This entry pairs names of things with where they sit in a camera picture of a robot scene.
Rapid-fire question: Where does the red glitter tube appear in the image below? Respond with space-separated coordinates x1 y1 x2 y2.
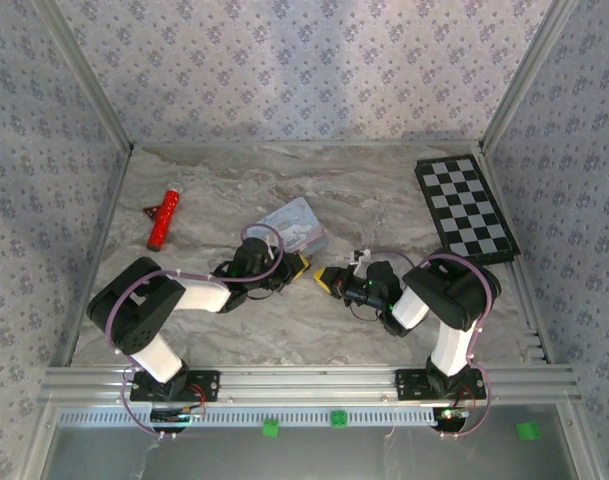
146 187 181 250

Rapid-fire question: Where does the black grey chessboard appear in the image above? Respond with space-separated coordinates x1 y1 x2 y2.
413 153 523 265

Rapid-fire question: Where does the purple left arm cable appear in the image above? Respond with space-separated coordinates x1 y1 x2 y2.
105 223 286 442

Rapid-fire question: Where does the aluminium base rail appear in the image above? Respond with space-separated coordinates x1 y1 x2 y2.
37 364 583 405

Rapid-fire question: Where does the grey slotted cable duct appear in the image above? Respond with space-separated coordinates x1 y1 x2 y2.
57 405 435 429

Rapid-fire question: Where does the aluminium frame post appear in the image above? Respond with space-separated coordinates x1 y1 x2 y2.
31 0 135 154
478 0 583 156

